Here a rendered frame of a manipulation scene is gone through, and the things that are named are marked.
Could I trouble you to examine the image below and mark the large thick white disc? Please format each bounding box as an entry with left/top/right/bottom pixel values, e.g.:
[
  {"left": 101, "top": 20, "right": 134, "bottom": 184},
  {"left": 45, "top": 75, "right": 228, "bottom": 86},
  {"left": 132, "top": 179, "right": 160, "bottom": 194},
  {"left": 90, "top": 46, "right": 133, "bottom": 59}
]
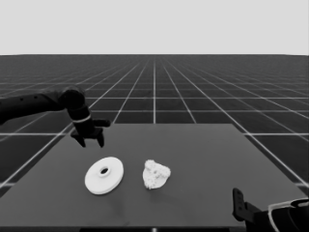
[{"left": 84, "top": 156, "right": 125, "bottom": 196}]

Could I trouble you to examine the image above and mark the white round carrier with pins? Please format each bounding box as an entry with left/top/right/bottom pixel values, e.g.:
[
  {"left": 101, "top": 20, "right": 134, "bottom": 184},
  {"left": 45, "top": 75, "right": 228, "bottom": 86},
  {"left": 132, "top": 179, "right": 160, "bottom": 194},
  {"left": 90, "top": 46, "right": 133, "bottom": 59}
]
[{"left": 142, "top": 159, "right": 172, "bottom": 190}]

